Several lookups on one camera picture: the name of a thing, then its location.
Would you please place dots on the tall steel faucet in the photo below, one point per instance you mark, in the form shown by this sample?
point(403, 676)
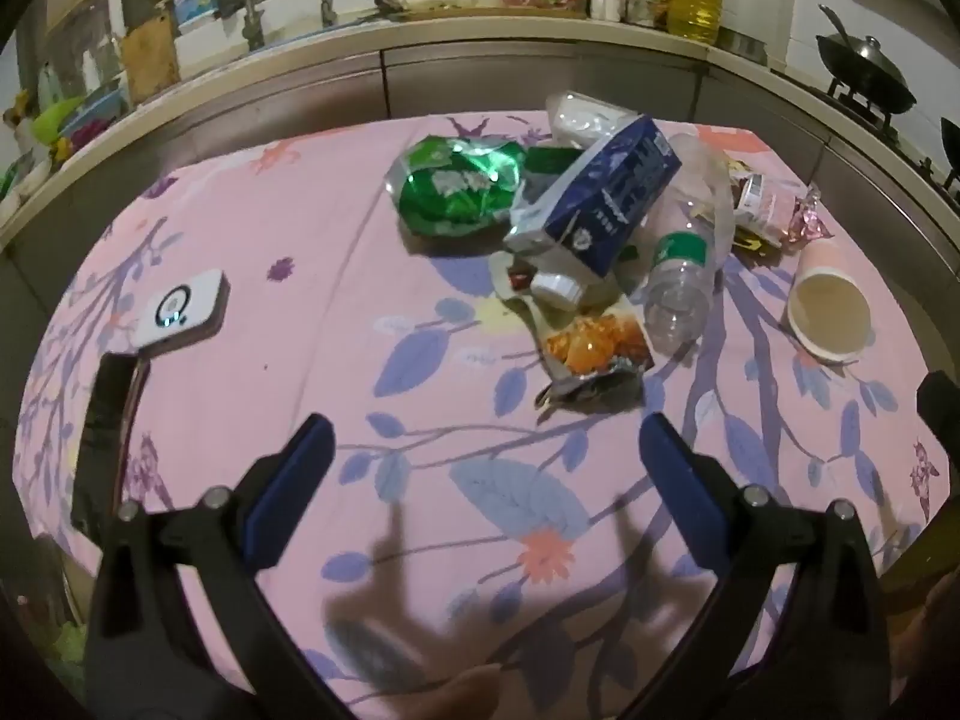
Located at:
point(244, 7)

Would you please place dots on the clear plastic water bottle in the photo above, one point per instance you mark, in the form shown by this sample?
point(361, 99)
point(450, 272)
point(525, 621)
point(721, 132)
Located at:
point(709, 172)

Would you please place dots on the grey kitchen counter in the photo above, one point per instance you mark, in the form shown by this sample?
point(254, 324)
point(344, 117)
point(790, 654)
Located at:
point(450, 79)

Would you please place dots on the gas stove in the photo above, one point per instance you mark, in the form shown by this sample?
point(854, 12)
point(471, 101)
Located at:
point(900, 135)

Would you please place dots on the orange snack packet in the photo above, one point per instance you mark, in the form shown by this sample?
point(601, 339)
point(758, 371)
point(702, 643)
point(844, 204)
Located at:
point(596, 345)

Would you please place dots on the green plastic item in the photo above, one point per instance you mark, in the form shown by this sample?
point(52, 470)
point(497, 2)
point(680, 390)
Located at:
point(54, 120)

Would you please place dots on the blue plastic basin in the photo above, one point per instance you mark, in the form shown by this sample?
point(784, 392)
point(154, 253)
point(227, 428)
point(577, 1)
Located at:
point(97, 112)

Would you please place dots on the white device with round display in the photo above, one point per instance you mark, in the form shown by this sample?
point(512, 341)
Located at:
point(184, 307)

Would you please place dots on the blue carton box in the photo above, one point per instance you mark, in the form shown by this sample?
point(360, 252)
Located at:
point(607, 195)

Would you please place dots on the black wok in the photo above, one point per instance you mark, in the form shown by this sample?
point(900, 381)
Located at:
point(866, 75)

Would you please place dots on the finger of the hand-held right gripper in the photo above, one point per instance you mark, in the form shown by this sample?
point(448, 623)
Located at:
point(941, 409)

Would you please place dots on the wooden cutting board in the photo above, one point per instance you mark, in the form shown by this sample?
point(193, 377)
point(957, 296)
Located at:
point(150, 56)

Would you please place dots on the pink floral tablecloth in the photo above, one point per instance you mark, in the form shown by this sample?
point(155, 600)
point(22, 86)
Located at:
point(315, 360)

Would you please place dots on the white plastic packet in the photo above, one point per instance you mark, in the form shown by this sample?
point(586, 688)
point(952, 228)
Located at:
point(581, 116)

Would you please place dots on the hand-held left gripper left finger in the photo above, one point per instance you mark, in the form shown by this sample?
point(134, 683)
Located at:
point(294, 484)

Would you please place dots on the green snack bag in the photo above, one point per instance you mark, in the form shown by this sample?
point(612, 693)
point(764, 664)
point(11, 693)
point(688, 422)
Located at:
point(450, 187)

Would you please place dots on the large yellow oil bottle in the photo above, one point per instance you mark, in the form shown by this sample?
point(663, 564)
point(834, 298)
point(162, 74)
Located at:
point(694, 4)

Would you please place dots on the pink checkered candy wrapper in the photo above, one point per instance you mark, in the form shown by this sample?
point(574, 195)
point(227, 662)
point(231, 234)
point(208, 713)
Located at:
point(806, 219)

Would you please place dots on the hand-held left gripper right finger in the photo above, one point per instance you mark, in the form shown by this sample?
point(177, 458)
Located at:
point(677, 484)

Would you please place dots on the pink paper cup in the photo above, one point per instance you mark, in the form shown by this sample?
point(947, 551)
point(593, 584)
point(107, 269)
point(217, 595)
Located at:
point(825, 307)

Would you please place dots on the pink and white snack wrapper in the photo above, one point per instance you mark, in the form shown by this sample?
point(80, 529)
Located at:
point(761, 202)

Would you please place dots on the clear bottle with green label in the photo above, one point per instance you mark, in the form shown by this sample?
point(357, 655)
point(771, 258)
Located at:
point(679, 285)

